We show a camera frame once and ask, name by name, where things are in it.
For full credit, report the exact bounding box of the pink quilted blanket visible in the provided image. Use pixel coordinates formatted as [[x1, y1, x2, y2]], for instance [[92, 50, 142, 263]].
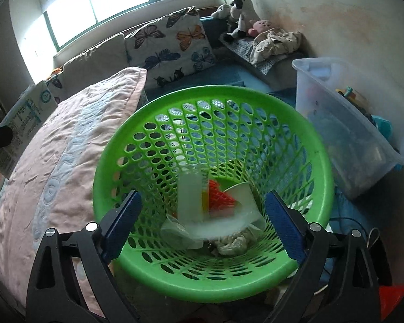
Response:
[[0, 67, 149, 317]]

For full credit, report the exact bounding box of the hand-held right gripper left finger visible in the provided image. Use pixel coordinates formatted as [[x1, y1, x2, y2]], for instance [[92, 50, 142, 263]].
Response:
[[26, 190, 142, 323]]

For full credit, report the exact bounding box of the thin dark cable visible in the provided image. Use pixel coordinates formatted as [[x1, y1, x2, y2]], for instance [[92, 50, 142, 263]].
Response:
[[330, 217, 381, 253]]

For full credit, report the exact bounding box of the red foam fruit net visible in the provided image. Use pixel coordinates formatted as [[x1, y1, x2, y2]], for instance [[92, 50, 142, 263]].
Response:
[[207, 180, 238, 211]]

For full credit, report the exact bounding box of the clear plastic container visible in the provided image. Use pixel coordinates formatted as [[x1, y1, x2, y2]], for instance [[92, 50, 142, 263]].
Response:
[[161, 213, 204, 250]]

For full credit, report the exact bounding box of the black white cow plush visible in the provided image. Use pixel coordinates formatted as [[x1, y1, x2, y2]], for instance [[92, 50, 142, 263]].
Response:
[[223, 0, 256, 39]]

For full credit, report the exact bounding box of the crumpled beige cloth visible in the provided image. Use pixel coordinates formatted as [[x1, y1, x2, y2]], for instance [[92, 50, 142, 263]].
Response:
[[250, 30, 304, 65]]

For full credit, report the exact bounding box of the clear plastic storage bin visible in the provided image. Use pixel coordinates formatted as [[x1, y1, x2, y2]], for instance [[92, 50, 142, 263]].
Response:
[[292, 57, 404, 199]]

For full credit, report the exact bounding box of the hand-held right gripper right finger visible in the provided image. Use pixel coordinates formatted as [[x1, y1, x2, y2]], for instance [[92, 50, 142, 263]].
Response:
[[264, 190, 381, 323]]

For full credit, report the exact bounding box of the small butterfly print pillow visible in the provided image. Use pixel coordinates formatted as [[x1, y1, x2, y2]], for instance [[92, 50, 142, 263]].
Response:
[[45, 74, 65, 105]]

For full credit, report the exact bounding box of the red plastic object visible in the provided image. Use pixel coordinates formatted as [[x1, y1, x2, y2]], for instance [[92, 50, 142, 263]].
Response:
[[379, 284, 404, 323]]

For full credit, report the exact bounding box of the green plastic mesh basket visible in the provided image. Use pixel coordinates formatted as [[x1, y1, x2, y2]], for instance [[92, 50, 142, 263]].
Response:
[[92, 85, 335, 303]]

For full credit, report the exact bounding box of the white tissue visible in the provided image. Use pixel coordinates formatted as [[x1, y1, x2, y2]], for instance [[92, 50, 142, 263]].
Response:
[[215, 232, 253, 256]]

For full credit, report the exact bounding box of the pink plush toy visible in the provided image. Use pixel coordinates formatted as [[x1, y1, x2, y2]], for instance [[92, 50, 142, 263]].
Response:
[[248, 19, 271, 37]]

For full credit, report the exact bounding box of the tall clear plastic cup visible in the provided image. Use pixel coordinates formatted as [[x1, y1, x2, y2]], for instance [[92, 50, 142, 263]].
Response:
[[177, 165, 204, 226]]

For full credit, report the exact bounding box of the large butterfly print pillow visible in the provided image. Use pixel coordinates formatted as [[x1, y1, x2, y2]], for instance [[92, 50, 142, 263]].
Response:
[[124, 6, 217, 88]]

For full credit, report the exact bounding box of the white plush toy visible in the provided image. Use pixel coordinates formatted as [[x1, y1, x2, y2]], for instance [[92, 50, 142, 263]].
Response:
[[211, 4, 231, 20]]

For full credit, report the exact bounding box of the plain white pillow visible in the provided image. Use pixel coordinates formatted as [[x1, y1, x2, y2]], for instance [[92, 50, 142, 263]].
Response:
[[54, 33, 128, 85]]

